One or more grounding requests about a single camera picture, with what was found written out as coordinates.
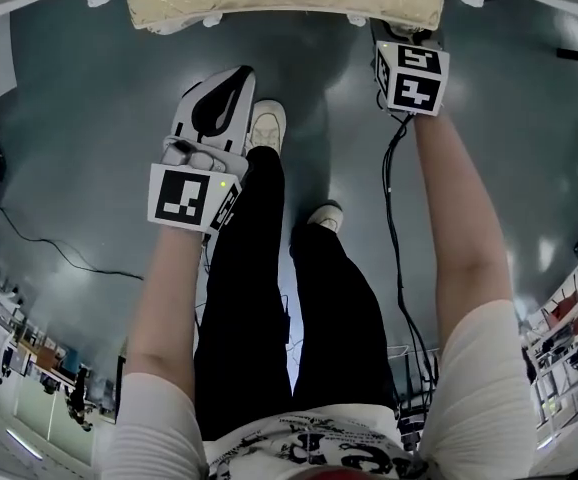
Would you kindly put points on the white shelf rack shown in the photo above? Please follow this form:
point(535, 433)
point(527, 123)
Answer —
point(569, 328)

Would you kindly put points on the person's white printed shirt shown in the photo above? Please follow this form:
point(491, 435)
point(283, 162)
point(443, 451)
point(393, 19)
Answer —
point(479, 368)

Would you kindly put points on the person's right forearm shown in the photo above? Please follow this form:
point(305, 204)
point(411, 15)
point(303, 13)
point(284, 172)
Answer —
point(454, 218)

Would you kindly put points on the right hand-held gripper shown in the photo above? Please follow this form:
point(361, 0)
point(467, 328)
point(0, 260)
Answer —
point(414, 83)

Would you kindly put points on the person's left forearm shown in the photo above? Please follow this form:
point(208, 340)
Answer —
point(169, 298)

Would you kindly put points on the person's white shoe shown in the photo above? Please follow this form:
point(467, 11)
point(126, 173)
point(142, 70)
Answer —
point(268, 125)
point(326, 216)

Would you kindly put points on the person's black trousers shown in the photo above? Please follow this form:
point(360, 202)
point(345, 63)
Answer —
point(249, 293)

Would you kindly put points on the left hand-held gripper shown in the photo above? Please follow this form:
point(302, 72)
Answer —
point(181, 195)

